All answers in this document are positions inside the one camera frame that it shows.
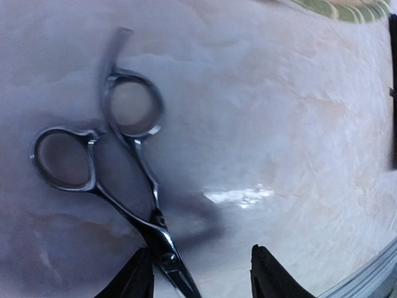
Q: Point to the silver scissors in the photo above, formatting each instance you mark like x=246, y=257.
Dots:
x=154, y=230

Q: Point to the woven bamboo tray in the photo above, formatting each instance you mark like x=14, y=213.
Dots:
x=351, y=12

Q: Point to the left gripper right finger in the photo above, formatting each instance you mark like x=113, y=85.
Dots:
x=270, y=279

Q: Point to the black zippered tool case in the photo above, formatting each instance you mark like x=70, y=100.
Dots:
x=392, y=29

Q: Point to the front aluminium rail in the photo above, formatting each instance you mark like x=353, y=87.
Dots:
x=377, y=278

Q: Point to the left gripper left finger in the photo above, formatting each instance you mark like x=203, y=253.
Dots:
x=135, y=279

